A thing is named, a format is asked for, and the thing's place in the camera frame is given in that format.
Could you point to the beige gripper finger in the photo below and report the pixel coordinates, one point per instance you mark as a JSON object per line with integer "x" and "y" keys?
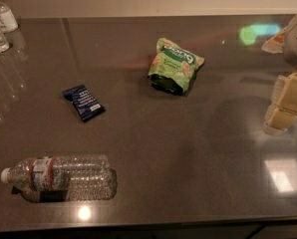
{"x": 282, "y": 112}
{"x": 275, "y": 44}

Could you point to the clear plastic water bottle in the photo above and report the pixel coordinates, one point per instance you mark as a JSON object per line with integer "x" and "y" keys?
{"x": 77, "y": 177}

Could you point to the white pump dispenser bottle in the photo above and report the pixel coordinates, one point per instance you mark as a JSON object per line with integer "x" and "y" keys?
{"x": 8, "y": 21}

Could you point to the green chip bag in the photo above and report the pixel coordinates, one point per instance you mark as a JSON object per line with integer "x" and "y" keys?
{"x": 173, "y": 67}

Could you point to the dark blue snack bar wrapper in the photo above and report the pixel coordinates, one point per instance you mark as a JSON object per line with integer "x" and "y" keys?
{"x": 84, "y": 102}

